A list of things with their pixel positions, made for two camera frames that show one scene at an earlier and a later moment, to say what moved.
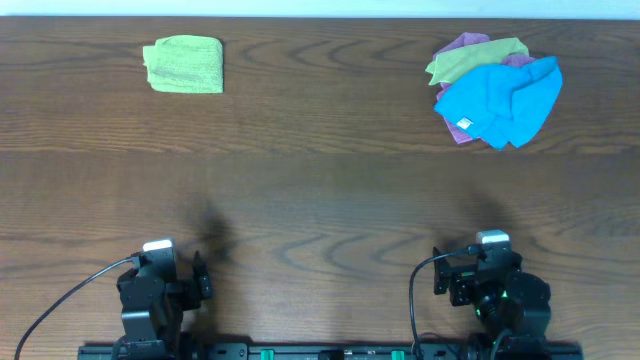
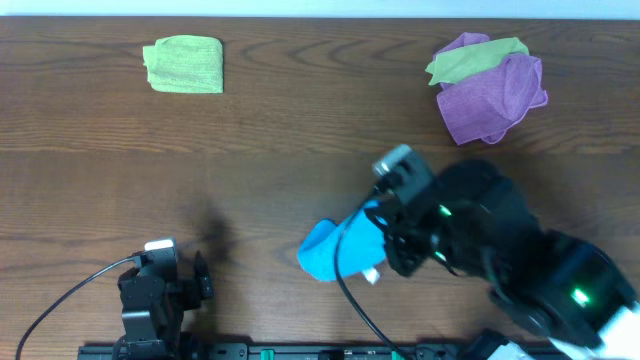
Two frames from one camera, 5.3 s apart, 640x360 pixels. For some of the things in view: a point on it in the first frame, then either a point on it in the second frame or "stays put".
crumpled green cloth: x=445 y=65 stays put
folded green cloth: x=185 y=63 stays put
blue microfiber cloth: x=503 y=104 -> x=362 y=246
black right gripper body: x=442 y=276 -> x=401 y=237
